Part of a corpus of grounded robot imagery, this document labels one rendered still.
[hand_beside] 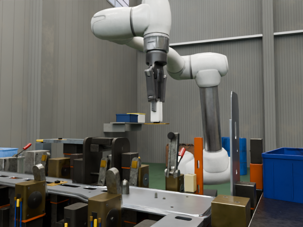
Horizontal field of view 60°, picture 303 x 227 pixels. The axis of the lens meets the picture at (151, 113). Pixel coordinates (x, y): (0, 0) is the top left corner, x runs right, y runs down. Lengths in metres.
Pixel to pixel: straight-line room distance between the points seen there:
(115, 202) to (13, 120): 4.11
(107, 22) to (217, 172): 1.01
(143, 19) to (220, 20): 8.42
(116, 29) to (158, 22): 0.15
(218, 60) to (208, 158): 0.54
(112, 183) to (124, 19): 0.54
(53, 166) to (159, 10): 0.89
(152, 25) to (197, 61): 0.55
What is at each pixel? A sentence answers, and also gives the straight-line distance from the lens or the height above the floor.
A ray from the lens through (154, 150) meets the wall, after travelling 9.11.
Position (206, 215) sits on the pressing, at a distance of 0.78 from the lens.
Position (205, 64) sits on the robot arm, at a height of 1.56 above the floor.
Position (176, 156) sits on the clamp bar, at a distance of 1.03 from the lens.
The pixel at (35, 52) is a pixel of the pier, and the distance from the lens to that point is 5.04.
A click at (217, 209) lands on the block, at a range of 0.68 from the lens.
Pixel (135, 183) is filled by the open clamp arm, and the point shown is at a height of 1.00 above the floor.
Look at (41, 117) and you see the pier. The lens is 4.82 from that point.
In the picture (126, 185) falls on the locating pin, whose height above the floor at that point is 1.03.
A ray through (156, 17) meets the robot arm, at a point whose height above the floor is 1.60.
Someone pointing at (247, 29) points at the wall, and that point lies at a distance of 9.16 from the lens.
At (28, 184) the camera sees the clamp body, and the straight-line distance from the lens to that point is 1.01.
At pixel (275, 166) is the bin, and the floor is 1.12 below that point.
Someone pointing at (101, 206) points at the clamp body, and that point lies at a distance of 0.74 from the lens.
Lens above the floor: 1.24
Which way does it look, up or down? 3 degrees up
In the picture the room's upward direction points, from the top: straight up
